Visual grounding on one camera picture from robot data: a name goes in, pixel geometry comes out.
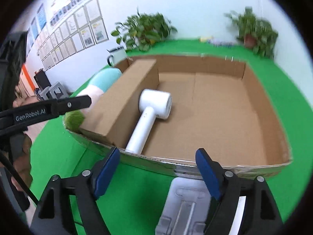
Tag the green white medicine box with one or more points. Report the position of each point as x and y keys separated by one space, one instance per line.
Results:
x=235 y=227

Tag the black cabinet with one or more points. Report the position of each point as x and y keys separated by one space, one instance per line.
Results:
x=41 y=79

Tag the left potted green plant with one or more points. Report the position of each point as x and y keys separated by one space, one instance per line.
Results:
x=142 y=31

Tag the long brown cardboard box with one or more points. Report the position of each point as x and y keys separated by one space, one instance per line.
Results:
x=113 y=118

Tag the patterned tissue pack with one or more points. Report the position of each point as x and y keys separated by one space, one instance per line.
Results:
x=218 y=43

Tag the white folding phone stand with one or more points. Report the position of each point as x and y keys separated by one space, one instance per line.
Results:
x=186 y=208

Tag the yellow item on table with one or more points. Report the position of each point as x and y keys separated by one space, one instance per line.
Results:
x=205 y=39

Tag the white hair dryer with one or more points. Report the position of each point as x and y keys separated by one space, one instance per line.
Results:
x=153 y=104

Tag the large flat cardboard tray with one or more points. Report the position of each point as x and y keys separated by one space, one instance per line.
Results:
x=218 y=105

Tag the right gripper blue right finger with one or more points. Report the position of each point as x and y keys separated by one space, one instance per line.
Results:
x=261 y=214

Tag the right potted green plant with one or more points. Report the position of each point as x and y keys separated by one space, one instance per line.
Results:
x=254 y=33

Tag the pastel plush pillow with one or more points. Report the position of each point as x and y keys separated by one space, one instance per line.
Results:
x=96 y=87

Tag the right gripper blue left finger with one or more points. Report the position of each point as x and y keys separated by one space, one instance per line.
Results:
x=53 y=213

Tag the framed certificates on wall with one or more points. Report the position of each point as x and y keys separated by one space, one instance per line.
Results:
x=60 y=29

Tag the person's left hand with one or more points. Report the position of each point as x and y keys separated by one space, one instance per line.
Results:
x=22 y=164

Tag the potted green plant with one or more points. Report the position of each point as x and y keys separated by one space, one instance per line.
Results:
x=254 y=33
x=142 y=31

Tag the grey plastic stool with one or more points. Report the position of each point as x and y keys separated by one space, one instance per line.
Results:
x=56 y=91

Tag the white mug black handle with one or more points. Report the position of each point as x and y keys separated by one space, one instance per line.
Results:
x=116 y=55

